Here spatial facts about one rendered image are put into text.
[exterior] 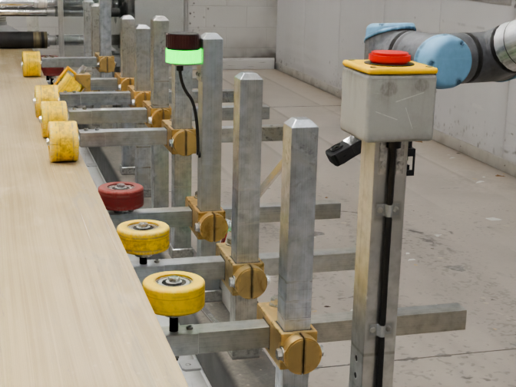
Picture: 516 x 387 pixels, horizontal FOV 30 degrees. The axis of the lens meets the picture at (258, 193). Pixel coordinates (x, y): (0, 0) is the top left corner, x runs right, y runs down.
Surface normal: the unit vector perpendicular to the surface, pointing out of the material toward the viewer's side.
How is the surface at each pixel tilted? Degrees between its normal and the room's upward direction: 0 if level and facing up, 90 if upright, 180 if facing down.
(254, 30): 90
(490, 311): 0
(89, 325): 0
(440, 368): 0
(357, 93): 90
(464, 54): 90
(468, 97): 90
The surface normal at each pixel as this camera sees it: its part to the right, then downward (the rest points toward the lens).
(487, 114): -0.96, 0.04
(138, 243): -0.02, 0.25
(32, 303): 0.03, -0.97
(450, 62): 0.42, 0.24
